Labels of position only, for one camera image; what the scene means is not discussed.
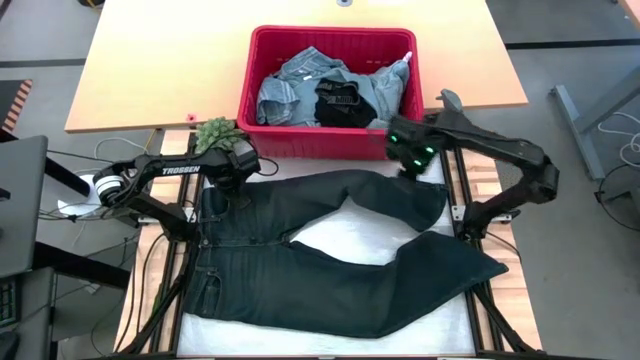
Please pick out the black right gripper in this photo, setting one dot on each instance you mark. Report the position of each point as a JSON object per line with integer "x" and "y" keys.
{"x": 412, "y": 147}

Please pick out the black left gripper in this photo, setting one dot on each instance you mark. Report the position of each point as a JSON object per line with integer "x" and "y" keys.
{"x": 234, "y": 182}

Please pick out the dark blue denim jeans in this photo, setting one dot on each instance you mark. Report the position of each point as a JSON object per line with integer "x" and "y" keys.
{"x": 300, "y": 290}

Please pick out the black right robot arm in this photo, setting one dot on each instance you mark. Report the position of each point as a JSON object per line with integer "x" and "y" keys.
{"x": 500, "y": 142}

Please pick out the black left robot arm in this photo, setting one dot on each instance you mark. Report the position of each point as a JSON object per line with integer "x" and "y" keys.
{"x": 175, "y": 170}

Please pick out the red plastic laundry bin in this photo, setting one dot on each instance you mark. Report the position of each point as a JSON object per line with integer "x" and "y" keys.
{"x": 325, "y": 145}

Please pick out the green potted plant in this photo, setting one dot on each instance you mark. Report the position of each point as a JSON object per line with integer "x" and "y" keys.
{"x": 217, "y": 132}

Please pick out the white spray bottle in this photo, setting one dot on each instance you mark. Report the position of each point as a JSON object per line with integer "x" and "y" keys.
{"x": 451, "y": 100}

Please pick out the black garment with print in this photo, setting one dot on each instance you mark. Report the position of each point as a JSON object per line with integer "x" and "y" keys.
{"x": 345, "y": 107}

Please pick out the light blue denim shirt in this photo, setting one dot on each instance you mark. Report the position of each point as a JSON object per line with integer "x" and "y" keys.
{"x": 295, "y": 95}

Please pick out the light wooden table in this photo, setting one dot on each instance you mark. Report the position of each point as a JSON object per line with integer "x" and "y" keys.
{"x": 150, "y": 65}

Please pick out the grey metal desk frame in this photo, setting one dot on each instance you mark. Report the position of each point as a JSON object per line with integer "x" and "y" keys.
{"x": 575, "y": 125}

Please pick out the black aluminium table frame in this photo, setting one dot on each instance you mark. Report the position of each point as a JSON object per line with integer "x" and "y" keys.
{"x": 502, "y": 324}

